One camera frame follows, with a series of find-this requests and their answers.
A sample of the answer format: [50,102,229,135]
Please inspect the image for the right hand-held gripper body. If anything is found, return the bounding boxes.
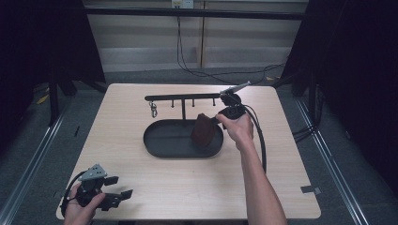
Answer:
[219,81,252,120]

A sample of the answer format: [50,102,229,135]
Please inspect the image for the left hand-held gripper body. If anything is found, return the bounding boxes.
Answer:
[74,163,111,209]

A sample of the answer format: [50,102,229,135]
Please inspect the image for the brown leather pouch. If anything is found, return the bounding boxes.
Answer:
[191,112,218,149]

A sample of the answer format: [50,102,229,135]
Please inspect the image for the black key rack with tray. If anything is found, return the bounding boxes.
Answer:
[143,92,225,159]

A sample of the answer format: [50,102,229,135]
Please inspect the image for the silver keyring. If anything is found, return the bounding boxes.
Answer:
[148,100,159,119]

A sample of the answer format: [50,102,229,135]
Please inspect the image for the person's right hand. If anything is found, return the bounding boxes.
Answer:
[215,112,255,152]

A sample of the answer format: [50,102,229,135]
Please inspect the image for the person's left hand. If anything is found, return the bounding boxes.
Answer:
[64,183,107,225]

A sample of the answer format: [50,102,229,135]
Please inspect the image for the yellow floor tape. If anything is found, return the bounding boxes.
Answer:
[36,93,51,106]

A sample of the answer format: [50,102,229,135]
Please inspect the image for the dark curtain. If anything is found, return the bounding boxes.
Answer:
[0,0,107,158]
[280,0,398,196]

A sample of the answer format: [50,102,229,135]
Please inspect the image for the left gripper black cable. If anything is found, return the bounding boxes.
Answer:
[59,171,87,217]

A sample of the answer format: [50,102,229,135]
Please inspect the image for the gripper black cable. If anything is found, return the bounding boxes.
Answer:
[59,171,87,217]
[242,104,268,174]

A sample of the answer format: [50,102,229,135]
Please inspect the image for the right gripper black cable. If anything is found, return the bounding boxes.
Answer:
[242,104,268,174]

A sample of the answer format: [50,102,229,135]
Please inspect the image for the metal floor rail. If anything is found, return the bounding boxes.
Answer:
[0,93,75,225]
[295,98,371,225]

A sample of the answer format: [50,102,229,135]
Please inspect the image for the black floor cables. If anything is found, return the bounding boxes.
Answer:
[292,124,317,143]

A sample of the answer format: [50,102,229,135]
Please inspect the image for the black wall cable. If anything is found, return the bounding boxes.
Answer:
[176,16,286,86]

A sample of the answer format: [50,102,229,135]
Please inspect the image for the black horizontal frame bar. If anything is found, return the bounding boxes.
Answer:
[84,7,309,22]

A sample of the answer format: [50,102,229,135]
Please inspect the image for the white wall outlet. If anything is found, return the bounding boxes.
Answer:
[170,0,195,9]

